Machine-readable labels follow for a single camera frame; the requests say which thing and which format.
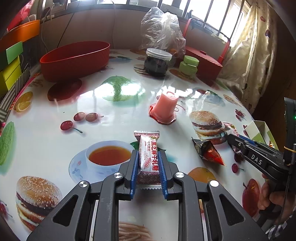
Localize pink upside-down jelly cup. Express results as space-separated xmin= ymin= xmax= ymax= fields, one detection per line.
xmin=149 ymin=91 xmax=178 ymax=125

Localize clear plastic bag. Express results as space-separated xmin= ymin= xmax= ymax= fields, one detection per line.
xmin=139 ymin=7 xmax=186 ymax=58

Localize person's hand holding gripper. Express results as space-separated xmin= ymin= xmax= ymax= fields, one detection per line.
xmin=257 ymin=175 xmax=295 ymax=224

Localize clear jar dark contents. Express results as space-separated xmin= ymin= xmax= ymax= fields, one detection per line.
xmin=144 ymin=48 xmax=172 ymax=77

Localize green yellow boxes stack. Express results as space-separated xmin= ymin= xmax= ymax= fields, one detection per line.
xmin=0 ymin=41 xmax=31 ymax=121

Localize green white cardboard box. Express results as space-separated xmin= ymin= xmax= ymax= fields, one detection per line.
xmin=245 ymin=120 xmax=278 ymax=150

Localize white red nougat candy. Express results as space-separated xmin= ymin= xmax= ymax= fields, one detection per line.
xmin=134 ymin=131 xmax=161 ymax=186

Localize dark red black snack packet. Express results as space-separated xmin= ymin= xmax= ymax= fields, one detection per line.
xmin=192 ymin=138 xmax=225 ymax=166

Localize floral beige curtain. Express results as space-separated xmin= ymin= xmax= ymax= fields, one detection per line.
xmin=218 ymin=1 xmax=278 ymax=113

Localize orange storage box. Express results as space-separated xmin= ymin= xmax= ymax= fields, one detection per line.
xmin=0 ymin=20 xmax=40 ymax=52

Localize small green jar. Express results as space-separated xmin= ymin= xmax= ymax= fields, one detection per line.
xmin=179 ymin=55 xmax=199 ymax=77

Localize white red candy packet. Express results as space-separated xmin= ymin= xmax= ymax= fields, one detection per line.
xmin=223 ymin=121 xmax=240 ymax=154

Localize red basket with handle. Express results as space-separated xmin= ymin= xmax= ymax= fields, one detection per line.
xmin=182 ymin=17 xmax=232 ymax=80

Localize red oval bowl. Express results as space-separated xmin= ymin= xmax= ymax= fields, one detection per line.
xmin=40 ymin=41 xmax=110 ymax=82

